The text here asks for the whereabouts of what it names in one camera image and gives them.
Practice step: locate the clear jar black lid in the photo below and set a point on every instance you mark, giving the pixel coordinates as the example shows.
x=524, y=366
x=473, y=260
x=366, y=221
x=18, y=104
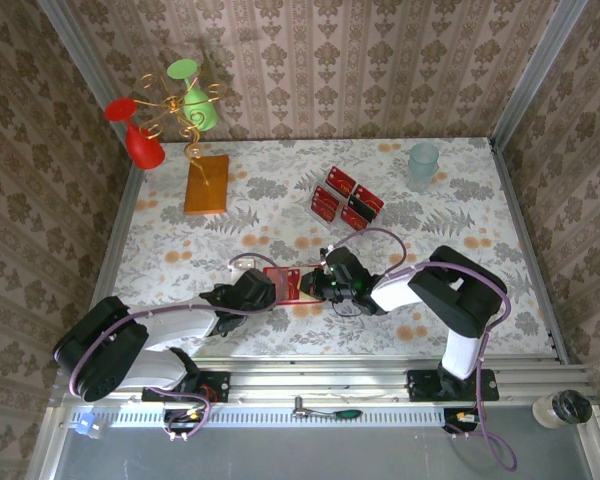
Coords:
x=550, y=410

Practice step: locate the blue white connector block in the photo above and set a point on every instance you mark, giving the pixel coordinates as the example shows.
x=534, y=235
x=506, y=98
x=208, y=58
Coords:
x=84, y=425

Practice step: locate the black connector board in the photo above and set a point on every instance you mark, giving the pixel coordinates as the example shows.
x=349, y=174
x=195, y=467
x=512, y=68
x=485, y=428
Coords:
x=462, y=419
x=187, y=417

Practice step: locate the black credit card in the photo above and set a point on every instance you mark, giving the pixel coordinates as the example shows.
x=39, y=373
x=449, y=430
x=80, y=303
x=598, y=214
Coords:
x=360, y=206

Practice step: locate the red card holder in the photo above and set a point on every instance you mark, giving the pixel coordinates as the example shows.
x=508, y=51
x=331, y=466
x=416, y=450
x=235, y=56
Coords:
x=282, y=285

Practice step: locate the green wine glass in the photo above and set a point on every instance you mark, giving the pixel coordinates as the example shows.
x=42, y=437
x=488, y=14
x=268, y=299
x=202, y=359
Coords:
x=200, y=107

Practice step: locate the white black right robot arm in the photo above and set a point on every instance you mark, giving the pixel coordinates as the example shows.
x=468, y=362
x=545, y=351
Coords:
x=460, y=295

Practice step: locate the red card packets cluster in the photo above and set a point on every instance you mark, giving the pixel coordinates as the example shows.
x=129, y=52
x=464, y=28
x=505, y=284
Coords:
x=347, y=200

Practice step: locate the clear teal plastic cup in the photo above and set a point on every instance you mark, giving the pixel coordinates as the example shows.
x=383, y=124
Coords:
x=422, y=165

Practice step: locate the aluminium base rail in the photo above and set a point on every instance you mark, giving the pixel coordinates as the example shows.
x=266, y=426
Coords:
x=320, y=385

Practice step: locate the aluminium table side rail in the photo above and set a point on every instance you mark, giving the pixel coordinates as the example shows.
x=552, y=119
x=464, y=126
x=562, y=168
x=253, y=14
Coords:
x=114, y=250
x=531, y=250

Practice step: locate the red wine glass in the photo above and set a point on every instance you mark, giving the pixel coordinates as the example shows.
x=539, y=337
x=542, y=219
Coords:
x=145, y=147

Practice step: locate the floral tablecloth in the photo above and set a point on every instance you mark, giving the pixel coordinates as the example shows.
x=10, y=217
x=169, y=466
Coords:
x=330, y=340

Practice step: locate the red credit card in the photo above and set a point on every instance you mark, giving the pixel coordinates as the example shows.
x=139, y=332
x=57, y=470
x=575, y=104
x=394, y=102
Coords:
x=326, y=196
x=322, y=210
x=369, y=197
x=354, y=219
x=341, y=181

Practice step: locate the aluminium frame post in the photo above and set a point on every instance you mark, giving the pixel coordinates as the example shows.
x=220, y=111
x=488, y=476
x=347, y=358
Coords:
x=76, y=50
x=549, y=50

